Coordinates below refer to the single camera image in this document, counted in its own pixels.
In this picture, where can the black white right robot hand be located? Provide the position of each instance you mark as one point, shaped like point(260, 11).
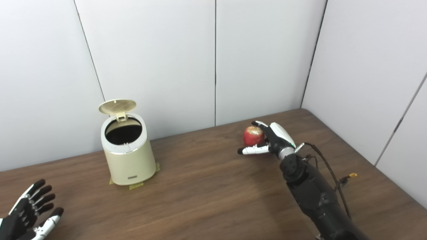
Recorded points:
point(278, 138)

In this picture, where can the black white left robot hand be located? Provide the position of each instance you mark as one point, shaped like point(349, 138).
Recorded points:
point(20, 216)

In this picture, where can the red apple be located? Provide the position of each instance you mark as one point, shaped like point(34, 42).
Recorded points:
point(253, 136)

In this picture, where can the cream round bin lid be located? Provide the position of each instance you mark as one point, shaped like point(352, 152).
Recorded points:
point(116, 106)

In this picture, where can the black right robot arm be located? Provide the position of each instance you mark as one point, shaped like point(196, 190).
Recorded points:
point(313, 193)

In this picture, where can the cream lidded trash can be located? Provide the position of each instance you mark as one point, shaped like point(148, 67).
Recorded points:
point(130, 165)

